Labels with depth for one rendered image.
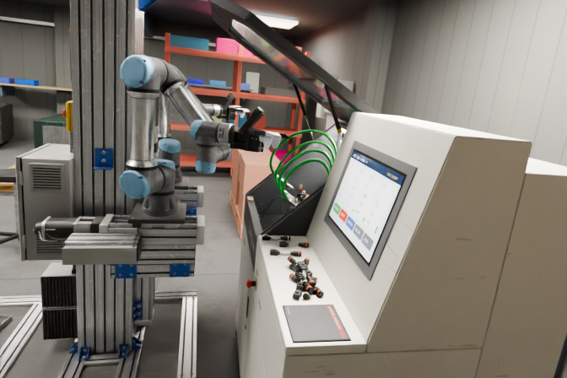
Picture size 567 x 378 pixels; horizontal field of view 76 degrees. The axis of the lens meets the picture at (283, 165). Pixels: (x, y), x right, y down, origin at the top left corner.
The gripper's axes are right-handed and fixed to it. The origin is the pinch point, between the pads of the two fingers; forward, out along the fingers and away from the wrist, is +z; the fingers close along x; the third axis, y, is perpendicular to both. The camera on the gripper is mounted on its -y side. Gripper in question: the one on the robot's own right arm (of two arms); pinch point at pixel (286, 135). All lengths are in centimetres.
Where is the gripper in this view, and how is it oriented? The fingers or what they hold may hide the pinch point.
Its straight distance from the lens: 127.5
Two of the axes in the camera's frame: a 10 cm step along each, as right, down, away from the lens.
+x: -2.1, 0.5, -9.8
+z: 9.7, 1.4, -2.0
